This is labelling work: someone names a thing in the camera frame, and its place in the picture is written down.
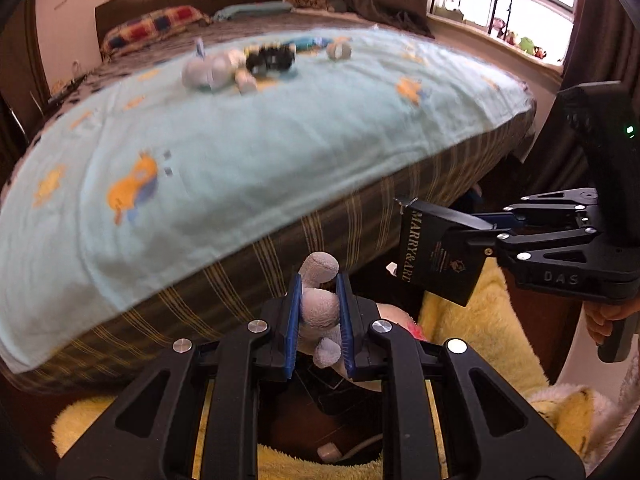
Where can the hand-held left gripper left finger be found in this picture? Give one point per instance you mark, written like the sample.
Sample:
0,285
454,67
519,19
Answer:
292,330

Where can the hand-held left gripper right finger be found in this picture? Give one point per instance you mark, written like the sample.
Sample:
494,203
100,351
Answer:
347,330

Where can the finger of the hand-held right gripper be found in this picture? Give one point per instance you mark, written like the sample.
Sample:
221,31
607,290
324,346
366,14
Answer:
540,252
550,210

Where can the black paper bag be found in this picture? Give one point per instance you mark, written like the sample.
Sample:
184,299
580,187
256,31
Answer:
435,255

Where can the grey round plush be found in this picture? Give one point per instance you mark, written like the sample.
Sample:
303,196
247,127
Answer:
339,50

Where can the grey blue plush toy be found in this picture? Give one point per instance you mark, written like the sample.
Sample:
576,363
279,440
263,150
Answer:
210,71

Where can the black white toy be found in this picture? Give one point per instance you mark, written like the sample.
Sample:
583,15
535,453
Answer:
270,59

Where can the small blue white figure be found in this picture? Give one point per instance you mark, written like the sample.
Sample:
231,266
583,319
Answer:
199,48

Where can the person's right hand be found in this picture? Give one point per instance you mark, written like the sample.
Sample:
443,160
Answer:
597,322

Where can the white pink soft toy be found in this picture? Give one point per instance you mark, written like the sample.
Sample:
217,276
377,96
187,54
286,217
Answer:
397,321

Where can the yellow fluffy blanket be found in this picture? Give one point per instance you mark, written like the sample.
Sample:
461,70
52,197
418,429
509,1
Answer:
475,320

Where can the brown red plush monkey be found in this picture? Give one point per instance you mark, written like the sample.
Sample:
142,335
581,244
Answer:
539,52

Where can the green plush frog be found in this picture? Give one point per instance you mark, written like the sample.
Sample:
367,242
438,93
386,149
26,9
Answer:
525,44

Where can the small brown plush toy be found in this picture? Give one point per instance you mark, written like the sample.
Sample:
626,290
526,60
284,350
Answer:
511,36

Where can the light blue printed blanket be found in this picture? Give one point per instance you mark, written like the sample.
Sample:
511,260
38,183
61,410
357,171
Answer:
250,160

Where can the purple plush monkey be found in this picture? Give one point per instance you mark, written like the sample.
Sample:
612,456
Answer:
496,25

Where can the grey black patterned bedspread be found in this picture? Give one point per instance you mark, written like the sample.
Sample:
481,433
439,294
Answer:
145,60

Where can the light blue pillow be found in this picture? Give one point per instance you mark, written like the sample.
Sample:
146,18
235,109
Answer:
250,10

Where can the red blue plaid pillow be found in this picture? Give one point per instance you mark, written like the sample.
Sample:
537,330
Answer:
150,27

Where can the dark wooden wardrobe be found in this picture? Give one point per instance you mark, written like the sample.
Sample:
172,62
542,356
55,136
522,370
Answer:
20,60

